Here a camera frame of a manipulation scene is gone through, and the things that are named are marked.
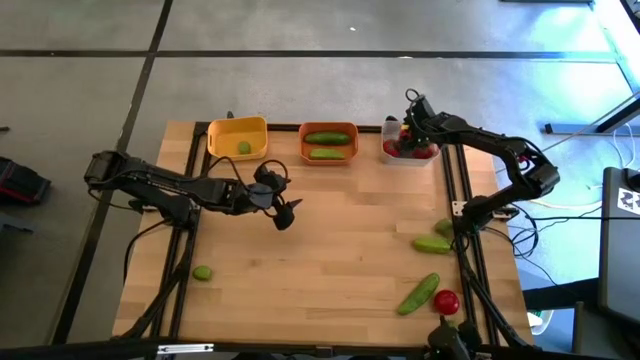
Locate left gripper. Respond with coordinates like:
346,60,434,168
223,180,304,217

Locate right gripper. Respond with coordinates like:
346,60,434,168
400,111,444,156

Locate light green cucumber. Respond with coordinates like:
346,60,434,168
308,147,347,161

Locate dark green cucumber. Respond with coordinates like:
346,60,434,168
304,131,352,147

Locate white plastic basket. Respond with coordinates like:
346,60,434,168
380,119,442,167

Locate orange plastic basket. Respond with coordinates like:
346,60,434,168
298,121,360,166

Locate yellow plastic basket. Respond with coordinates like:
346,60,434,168
206,115,270,163

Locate black stand leg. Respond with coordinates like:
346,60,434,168
543,92,640,136

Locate white green object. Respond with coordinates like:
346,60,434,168
527,308,555,336

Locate white printed label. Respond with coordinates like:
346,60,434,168
616,186,640,217

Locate dark grey cabinet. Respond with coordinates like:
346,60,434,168
598,166,640,326

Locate black red bag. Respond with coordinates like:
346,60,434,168
0,156,52,207

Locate dark grey object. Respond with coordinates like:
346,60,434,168
0,213,35,236

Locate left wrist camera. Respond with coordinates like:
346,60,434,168
273,208,297,232

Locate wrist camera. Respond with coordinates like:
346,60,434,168
410,93,436,119
273,208,297,232

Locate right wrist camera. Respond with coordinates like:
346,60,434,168
410,93,436,119

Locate black metal table frame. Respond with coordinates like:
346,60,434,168
117,119,539,351

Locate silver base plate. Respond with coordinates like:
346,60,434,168
451,199,520,222

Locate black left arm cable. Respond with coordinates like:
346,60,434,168
87,155,292,236

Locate black power cable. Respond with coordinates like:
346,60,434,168
494,199,609,289

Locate yellow cable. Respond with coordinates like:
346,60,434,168
529,197,601,212

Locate silver metal bracket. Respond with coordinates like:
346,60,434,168
156,342,216,356

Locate white cable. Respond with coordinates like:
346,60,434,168
610,122,637,171

